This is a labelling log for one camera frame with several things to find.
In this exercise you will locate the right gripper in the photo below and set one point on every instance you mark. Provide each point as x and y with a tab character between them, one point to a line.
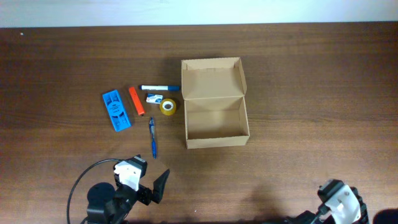
359	202

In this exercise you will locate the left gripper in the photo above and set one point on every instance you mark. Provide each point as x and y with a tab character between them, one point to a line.
145	195

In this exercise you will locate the blue ballpoint pen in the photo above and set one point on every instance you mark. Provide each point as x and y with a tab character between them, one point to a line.
152	135

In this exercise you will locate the orange stapler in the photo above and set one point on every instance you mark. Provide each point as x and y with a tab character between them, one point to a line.
137	103

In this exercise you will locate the yellow tape roll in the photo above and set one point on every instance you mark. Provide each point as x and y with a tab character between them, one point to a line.
168	107

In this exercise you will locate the white marker blue cap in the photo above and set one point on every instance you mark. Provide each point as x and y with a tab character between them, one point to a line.
160	87

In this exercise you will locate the brown cardboard box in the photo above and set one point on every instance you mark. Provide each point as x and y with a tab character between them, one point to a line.
213	91

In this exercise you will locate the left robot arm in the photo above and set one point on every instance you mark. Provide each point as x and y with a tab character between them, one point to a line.
109	204

